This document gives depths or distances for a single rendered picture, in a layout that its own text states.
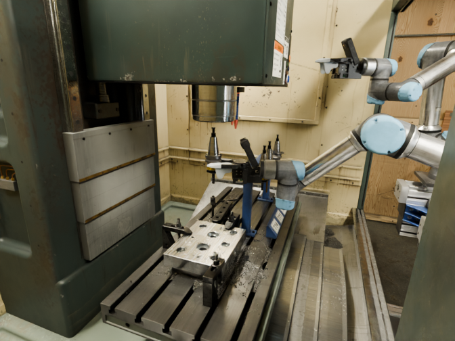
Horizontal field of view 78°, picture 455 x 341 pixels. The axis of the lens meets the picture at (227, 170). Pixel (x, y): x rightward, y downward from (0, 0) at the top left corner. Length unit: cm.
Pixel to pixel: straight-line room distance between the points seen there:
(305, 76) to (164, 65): 117
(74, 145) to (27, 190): 21
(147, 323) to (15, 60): 87
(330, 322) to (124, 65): 120
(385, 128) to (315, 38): 111
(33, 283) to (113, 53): 92
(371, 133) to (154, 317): 87
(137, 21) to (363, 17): 135
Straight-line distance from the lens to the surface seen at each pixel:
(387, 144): 97
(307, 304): 130
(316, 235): 185
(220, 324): 95
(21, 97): 106
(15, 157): 115
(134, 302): 105
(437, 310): 74
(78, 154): 112
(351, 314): 144
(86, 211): 119
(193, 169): 229
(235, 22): 88
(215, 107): 94
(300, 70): 196
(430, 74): 144
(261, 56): 85
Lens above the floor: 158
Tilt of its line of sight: 17 degrees down
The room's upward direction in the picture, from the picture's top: 1 degrees clockwise
